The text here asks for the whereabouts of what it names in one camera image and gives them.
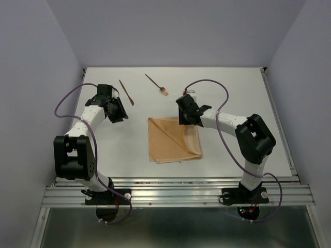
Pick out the copper fork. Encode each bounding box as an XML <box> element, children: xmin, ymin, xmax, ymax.
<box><xmin>144</xmin><ymin>73</ymin><xmax>170</xmax><ymax>98</ymax></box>

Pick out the copper knife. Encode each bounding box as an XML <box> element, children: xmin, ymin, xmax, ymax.
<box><xmin>119</xmin><ymin>80</ymin><xmax>134</xmax><ymax>106</ymax></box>

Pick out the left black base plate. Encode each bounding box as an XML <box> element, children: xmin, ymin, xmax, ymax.
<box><xmin>81</xmin><ymin>189</ymin><xmax>129</xmax><ymax>206</ymax></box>

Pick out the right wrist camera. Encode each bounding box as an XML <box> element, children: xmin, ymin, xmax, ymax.
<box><xmin>183</xmin><ymin>89</ymin><xmax>197</xmax><ymax>101</ymax></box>

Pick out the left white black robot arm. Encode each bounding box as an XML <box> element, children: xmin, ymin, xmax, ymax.
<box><xmin>53</xmin><ymin>84</ymin><xmax>128</xmax><ymax>205</ymax></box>

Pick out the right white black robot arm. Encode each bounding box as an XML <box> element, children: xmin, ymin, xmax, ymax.
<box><xmin>176</xmin><ymin>94</ymin><xmax>276</xmax><ymax>206</ymax></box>

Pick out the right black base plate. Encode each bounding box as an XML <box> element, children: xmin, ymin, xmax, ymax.
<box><xmin>219</xmin><ymin>187</ymin><xmax>269</xmax><ymax>206</ymax></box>

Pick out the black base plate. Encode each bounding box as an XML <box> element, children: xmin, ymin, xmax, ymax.
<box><xmin>219</xmin><ymin>187</ymin><xmax>269</xmax><ymax>206</ymax></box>
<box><xmin>81</xmin><ymin>189</ymin><xmax>129</xmax><ymax>206</ymax></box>

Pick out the aluminium rail frame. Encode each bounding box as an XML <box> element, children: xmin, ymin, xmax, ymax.
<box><xmin>32</xmin><ymin>67</ymin><xmax>328</xmax><ymax>247</ymax></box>

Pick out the peach satin napkin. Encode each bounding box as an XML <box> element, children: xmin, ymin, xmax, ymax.
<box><xmin>148</xmin><ymin>117</ymin><xmax>202</xmax><ymax>163</ymax></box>

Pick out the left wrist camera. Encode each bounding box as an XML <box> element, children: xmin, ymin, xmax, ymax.
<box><xmin>112</xmin><ymin>86</ymin><xmax>119</xmax><ymax>98</ymax></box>

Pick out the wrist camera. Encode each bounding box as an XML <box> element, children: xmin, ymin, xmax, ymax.
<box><xmin>112</xmin><ymin>86</ymin><xmax>119</xmax><ymax>98</ymax></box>
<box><xmin>183</xmin><ymin>89</ymin><xmax>197</xmax><ymax>101</ymax></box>

